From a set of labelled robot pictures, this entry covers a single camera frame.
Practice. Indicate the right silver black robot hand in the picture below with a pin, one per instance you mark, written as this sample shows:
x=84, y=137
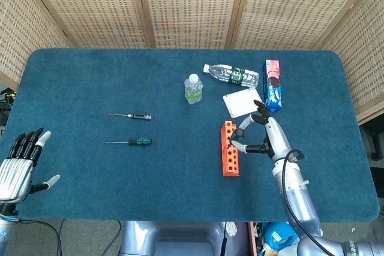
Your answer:
x=277, y=139

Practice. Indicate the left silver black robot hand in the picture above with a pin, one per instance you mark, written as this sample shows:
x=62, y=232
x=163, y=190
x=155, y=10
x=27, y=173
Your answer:
x=15, y=175

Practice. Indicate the large teal black screwdriver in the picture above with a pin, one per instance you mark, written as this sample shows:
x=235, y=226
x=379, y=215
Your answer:
x=239, y=133

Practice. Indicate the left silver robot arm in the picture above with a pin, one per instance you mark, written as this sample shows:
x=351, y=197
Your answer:
x=5, y=232

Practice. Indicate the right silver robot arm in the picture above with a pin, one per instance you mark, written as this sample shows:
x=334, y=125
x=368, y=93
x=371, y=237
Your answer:
x=301, y=202

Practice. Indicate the orange perforated block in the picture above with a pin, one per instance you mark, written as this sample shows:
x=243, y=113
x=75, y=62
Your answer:
x=230, y=160

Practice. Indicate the small green black screwdriver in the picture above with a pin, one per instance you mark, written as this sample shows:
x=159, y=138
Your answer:
x=141, y=141

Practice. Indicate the black silver precision screwdriver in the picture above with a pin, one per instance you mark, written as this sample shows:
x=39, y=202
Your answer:
x=139, y=116

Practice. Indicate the blue cookie box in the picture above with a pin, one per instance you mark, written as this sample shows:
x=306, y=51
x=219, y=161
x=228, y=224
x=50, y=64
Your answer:
x=273, y=88

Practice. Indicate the black equipment with yellow tag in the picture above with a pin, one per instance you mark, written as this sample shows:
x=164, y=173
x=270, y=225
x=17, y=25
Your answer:
x=5, y=103

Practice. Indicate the dark green label water bottle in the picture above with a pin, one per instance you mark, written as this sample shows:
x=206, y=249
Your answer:
x=237, y=75

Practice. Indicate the blue white plastic object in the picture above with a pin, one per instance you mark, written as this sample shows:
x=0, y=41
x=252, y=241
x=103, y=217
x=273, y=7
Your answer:
x=277, y=233

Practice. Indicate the light green label water bottle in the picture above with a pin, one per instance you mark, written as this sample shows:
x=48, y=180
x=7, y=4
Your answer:
x=193, y=91

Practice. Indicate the black stand base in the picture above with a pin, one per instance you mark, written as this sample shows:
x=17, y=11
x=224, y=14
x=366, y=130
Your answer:
x=375, y=145

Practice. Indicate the blue table cloth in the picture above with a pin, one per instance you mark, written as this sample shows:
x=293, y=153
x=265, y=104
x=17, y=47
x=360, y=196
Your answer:
x=150, y=178

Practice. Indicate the grey robot torso base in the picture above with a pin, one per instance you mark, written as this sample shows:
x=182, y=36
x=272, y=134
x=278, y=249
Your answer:
x=174, y=238

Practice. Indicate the woven wicker folding screen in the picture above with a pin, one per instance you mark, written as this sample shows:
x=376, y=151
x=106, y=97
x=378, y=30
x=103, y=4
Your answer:
x=192, y=7

